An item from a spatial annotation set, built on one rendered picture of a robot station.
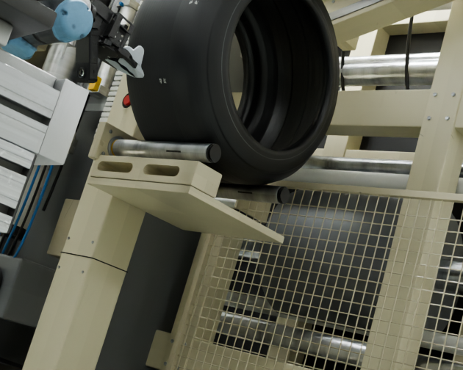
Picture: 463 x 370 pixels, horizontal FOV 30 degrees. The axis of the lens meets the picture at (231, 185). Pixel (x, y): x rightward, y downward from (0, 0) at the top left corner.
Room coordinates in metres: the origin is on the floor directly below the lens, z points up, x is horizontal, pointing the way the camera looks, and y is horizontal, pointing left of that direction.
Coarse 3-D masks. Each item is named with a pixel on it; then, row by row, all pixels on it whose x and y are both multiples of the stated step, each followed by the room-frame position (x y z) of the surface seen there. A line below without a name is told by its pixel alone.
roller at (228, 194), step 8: (224, 184) 2.21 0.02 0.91; (232, 184) 2.19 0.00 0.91; (240, 184) 2.17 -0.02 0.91; (224, 192) 2.20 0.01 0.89; (232, 192) 2.18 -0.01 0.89; (240, 192) 2.16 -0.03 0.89; (248, 192) 2.14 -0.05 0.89; (256, 192) 2.12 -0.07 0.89; (264, 192) 2.11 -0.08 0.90; (272, 192) 2.09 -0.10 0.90; (280, 192) 2.08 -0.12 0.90; (288, 192) 2.10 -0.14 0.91; (248, 200) 2.17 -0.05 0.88; (256, 200) 2.14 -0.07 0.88; (264, 200) 2.12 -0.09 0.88; (272, 200) 2.10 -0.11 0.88; (280, 200) 2.09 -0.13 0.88
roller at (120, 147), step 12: (120, 144) 2.08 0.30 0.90; (132, 144) 2.05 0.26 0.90; (144, 144) 2.02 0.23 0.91; (156, 144) 1.99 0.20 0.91; (168, 144) 1.97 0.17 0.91; (180, 144) 1.94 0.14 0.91; (192, 144) 1.92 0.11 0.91; (204, 144) 1.89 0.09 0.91; (216, 144) 1.89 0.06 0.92; (132, 156) 2.07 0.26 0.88; (144, 156) 2.03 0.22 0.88; (156, 156) 2.00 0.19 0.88; (168, 156) 1.97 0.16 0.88; (180, 156) 1.94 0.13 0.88; (192, 156) 1.91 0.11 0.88; (204, 156) 1.88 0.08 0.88; (216, 156) 1.89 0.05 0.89
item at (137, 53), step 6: (126, 48) 1.77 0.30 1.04; (138, 48) 1.79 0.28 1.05; (132, 54) 1.78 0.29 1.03; (138, 54) 1.80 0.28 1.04; (120, 60) 1.77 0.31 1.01; (138, 60) 1.80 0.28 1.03; (126, 66) 1.79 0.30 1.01; (138, 66) 1.79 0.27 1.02; (132, 72) 1.81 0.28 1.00; (138, 72) 1.81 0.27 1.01
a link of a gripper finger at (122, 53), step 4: (112, 48) 1.74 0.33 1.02; (116, 48) 1.73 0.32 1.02; (120, 48) 1.73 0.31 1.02; (124, 48) 1.74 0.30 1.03; (120, 52) 1.73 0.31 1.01; (124, 52) 1.74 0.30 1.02; (128, 52) 1.75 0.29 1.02; (120, 56) 1.75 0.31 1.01; (124, 56) 1.74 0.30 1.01; (128, 56) 1.75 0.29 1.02; (128, 60) 1.76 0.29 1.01; (132, 60) 1.76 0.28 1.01; (132, 64) 1.77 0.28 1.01; (136, 64) 1.78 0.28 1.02
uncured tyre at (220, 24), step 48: (144, 0) 1.96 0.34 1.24; (240, 0) 1.84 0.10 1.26; (288, 0) 2.14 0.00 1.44; (144, 48) 1.92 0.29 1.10; (192, 48) 1.82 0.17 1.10; (240, 48) 2.30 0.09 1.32; (288, 48) 2.27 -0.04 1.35; (336, 48) 2.12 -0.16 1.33; (144, 96) 1.96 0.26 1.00; (192, 96) 1.86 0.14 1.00; (288, 96) 2.31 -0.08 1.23; (336, 96) 2.16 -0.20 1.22; (240, 144) 1.94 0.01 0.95; (288, 144) 2.26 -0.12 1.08
